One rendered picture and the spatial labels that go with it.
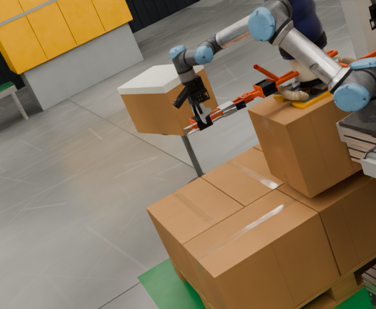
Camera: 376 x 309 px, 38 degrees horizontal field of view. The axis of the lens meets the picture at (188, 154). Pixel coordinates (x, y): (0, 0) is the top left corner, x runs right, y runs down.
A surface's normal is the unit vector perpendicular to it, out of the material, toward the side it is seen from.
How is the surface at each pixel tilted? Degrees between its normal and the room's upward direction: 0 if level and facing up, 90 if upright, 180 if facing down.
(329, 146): 90
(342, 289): 90
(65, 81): 90
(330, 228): 90
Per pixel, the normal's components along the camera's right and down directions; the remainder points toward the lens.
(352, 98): -0.44, 0.61
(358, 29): -0.85, 0.47
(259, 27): -0.64, 0.43
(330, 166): 0.32, 0.25
